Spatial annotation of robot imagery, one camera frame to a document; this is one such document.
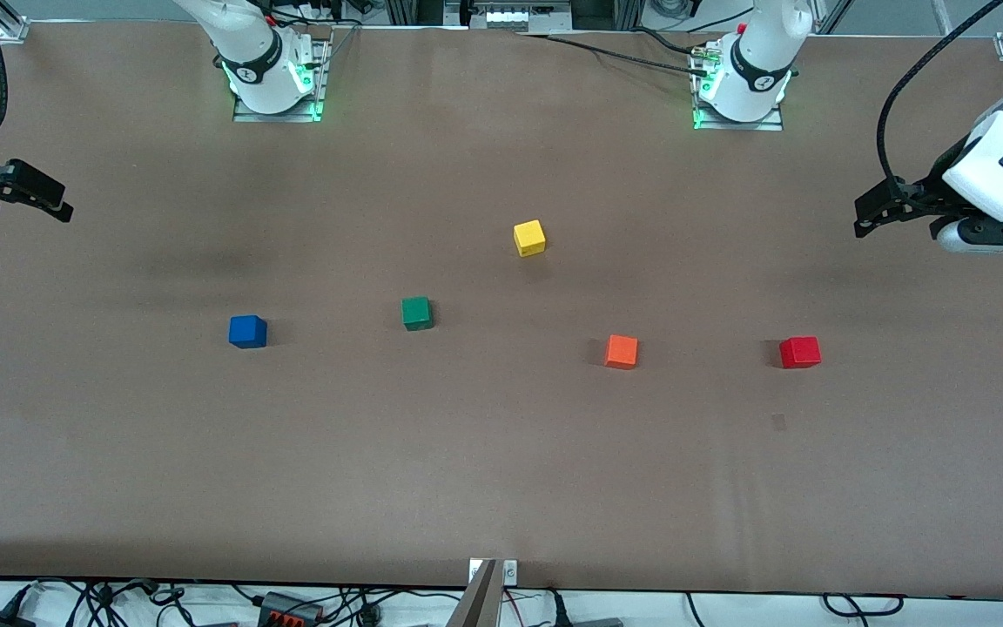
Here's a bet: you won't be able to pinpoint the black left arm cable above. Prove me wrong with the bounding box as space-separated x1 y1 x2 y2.
876 0 1003 198

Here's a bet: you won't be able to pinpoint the metal camera stand bracket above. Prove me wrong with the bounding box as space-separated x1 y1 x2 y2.
446 558 519 627

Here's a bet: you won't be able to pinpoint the black looped cable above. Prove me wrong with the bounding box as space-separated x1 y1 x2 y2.
821 592 905 618

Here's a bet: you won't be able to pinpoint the yellow wooden block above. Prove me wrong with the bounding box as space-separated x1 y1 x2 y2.
513 219 548 259

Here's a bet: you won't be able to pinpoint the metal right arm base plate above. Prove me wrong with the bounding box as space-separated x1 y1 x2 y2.
232 37 329 124

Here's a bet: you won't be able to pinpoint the orange wooden block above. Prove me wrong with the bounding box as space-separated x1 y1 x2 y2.
603 334 640 371

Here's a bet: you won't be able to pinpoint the white electrical device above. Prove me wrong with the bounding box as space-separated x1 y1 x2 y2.
483 7 556 33

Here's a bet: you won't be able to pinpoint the tangled black cables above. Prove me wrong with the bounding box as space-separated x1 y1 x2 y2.
27 578 260 627

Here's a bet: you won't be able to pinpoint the black cable on table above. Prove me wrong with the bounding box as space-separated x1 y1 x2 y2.
515 26 717 78

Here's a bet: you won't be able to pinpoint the red wooden block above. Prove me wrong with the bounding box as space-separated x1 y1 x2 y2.
779 336 822 370

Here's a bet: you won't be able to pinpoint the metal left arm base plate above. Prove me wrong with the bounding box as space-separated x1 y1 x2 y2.
692 42 785 132

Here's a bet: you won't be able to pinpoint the blue wooden block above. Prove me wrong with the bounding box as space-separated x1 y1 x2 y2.
228 314 269 350

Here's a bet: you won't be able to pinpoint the black power strip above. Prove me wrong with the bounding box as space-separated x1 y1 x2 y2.
257 591 326 627

